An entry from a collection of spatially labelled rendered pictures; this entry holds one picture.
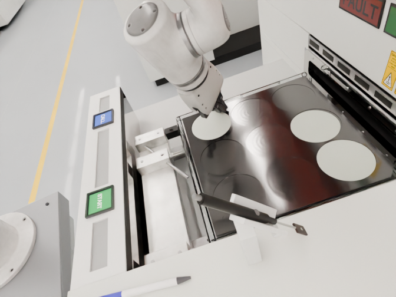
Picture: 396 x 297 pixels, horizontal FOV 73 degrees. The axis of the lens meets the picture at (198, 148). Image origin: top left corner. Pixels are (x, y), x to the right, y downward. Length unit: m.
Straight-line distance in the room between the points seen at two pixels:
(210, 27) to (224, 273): 0.36
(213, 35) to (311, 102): 0.34
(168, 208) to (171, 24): 0.35
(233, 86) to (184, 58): 0.46
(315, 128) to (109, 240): 0.47
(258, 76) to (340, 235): 0.63
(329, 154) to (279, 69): 0.45
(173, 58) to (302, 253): 0.35
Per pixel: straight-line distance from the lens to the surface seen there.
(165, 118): 0.88
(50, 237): 0.73
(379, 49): 0.61
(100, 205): 0.55
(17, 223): 0.80
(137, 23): 0.47
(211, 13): 0.44
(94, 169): 0.63
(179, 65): 0.49
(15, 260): 0.75
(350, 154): 0.60
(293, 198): 0.53
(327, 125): 0.65
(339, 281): 0.41
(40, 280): 0.70
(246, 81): 0.93
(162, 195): 0.61
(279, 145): 0.61
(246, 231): 0.34
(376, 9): 0.60
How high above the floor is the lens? 1.35
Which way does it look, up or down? 46 degrees down
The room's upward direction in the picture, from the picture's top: 21 degrees counter-clockwise
